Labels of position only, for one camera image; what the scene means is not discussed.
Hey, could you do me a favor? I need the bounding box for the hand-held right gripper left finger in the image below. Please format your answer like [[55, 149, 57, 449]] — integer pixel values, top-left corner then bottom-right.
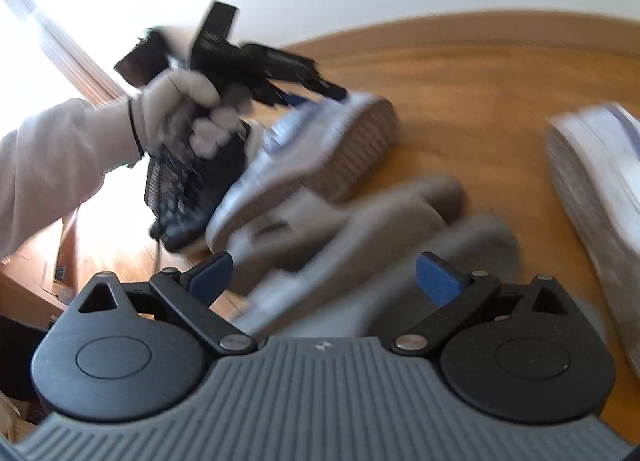
[[77, 251, 256, 357]]

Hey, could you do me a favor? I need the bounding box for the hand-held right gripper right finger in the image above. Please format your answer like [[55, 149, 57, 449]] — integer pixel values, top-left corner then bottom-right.
[[390, 251, 571, 357]]

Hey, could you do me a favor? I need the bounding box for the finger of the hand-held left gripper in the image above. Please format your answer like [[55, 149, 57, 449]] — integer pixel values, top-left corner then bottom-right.
[[272, 88, 307, 109], [300, 70, 349, 103]]

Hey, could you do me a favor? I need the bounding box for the white lavender sneaker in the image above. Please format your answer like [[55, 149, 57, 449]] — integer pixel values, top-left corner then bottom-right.
[[544, 102, 640, 382], [205, 91, 401, 254]]

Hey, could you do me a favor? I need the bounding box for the person's left forearm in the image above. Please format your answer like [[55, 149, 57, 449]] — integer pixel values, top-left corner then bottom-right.
[[0, 98, 146, 262]]

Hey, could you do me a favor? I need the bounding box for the person's left hand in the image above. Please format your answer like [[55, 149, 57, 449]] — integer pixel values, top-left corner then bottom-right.
[[131, 68, 253, 159]]

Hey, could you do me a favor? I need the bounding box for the black knit sneaker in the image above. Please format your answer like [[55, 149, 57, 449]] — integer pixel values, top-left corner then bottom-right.
[[144, 118, 253, 253]]

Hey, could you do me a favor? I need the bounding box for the black wrist band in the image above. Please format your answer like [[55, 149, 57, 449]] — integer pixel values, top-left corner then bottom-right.
[[127, 98, 147, 158]]

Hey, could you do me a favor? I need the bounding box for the wooden baseboard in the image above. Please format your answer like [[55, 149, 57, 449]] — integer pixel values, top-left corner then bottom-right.
[[280, 8, 640, 54]]

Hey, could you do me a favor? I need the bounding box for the slatted window blind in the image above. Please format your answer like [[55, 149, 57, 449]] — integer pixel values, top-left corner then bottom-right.
[[0, 0, 126, 107]]

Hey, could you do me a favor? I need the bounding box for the wooden furniture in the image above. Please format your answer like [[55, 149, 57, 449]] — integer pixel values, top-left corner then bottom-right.
[[0, 211, 81, 312]]

